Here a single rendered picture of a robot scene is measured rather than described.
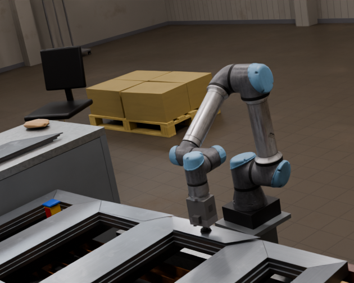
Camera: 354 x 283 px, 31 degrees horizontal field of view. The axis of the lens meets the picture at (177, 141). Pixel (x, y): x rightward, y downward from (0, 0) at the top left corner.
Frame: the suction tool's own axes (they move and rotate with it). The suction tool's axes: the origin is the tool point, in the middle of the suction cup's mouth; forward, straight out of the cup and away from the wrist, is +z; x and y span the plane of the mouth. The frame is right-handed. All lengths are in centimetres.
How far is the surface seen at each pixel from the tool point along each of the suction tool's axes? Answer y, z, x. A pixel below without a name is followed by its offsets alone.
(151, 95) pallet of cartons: -293, 43, 295
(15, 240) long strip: -74, 0, -33
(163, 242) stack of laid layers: -13.7, 1.4, -9.3
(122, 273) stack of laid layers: -15.0, 2.8, -31.0
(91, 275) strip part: -20.1, -0.3, -40.6
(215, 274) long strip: 20.8, -0.3, -23.1
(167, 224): -19.2, -0.2, 0.5
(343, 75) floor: -198, 86, 526
